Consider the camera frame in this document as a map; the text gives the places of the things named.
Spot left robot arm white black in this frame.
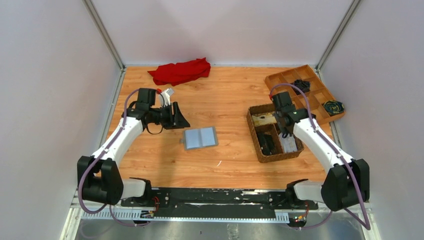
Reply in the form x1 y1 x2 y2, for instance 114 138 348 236
77 88 191 206

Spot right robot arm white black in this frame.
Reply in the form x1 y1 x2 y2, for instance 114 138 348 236
270 92 370 212

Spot white cards in basket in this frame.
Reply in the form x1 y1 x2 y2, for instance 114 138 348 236
278 133 298 154

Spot black cards in basket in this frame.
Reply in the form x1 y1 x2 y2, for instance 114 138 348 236
257 132 277 156

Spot woven wicker basket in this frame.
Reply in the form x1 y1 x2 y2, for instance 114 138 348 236
246 103 305 164

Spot black rolled belt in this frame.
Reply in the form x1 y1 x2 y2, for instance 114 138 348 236
292 79 311 95

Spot wooden compartment tray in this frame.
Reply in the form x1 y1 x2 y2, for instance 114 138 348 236
264 65 346 125

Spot red cloth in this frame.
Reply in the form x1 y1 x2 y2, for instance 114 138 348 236
148 57 211 86

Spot blue yellow rolled tie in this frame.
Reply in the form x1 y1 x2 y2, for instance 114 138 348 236
322 100 345 117

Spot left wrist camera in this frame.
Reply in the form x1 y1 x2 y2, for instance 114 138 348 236
157 88 174 107

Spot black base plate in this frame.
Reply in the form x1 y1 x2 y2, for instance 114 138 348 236
121 187 318 220

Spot aluminium frame rail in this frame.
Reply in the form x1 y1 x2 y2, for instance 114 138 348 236
71 186 374 223

